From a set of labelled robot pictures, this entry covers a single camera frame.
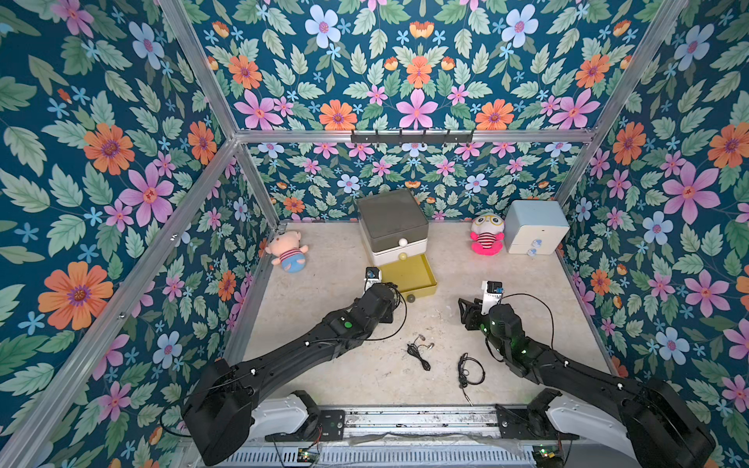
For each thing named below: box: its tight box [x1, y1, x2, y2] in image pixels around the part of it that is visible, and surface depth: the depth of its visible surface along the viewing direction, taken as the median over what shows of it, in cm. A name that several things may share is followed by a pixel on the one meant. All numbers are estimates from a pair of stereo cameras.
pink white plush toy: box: [469, 214, 506, 256], surface depth 112 cm
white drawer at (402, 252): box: [371, 237, 429, 267], surface depth 96 cm
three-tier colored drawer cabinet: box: [356, 189, 438, 301], surface depth 98 cm
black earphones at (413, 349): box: [406, 334, 435, 372], surface depth 88 cm
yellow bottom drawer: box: [379, 253, 438, 301], surface depth 101 cm
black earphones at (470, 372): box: [457, 352, 486, 407], surface depth 84 cm
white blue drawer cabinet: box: [504, 199, 571, 255], surface depth 106 cm
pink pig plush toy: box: [264, 230, 309, 273], surface depth 105 cm
